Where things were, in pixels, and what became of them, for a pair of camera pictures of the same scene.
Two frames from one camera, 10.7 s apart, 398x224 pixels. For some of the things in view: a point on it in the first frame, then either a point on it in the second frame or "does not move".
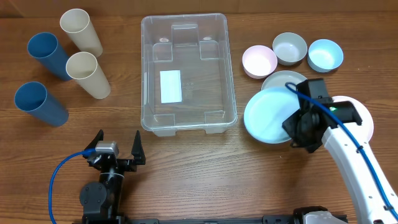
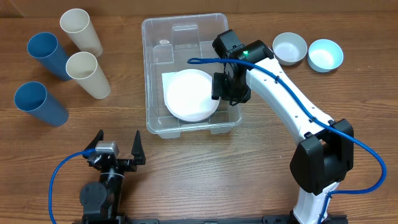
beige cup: [76, 23] does not move
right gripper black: [290, 125] -> [244, 96]
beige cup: [84, 67] does not move
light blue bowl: [324, 55] does not move
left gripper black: [137, 151] does not move
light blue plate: [366, 123] -> [188, 95]
